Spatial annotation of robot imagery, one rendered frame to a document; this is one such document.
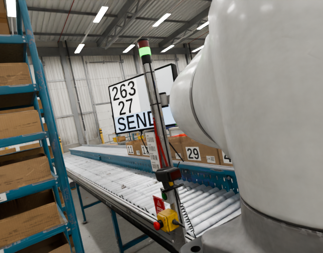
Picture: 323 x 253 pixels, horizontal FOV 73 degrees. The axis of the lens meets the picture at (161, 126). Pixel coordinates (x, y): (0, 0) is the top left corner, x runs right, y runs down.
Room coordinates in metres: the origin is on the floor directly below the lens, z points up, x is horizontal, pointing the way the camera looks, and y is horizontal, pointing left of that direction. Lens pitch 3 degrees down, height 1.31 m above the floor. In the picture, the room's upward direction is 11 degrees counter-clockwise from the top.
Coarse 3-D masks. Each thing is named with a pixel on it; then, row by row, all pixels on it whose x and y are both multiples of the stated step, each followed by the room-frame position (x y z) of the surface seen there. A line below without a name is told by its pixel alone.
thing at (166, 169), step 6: (162, 168) 0.94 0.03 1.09; (168, 168) 0.90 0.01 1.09; (174, 168) 0.89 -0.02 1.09; (156, 174) 0.93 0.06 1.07; (162, 174) 0.89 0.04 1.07; (168, 174) 0.86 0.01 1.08; (174, 174) 0.86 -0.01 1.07; (180, 174) 0.88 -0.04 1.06; (162, 180) 0.90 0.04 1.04; (168, 180) 0.87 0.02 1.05; (174, 180) 0.86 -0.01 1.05; (168, 186) 0.91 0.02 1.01; (174, 186) 0.92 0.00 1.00
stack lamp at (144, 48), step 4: (144, 40) 0.98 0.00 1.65; (140, 44) 0.98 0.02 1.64; (144, 44) 0.98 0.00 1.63; (148, 44) 0.99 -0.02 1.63; (140, 48) 0.98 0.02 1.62; (144, 48) 0.98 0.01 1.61; (148, 48) 0.99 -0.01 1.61; (140, 52) 0.98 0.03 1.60; (144, 52) 0.98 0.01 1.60; (148, 52) 0.98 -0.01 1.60; (140, 56) 1.00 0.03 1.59
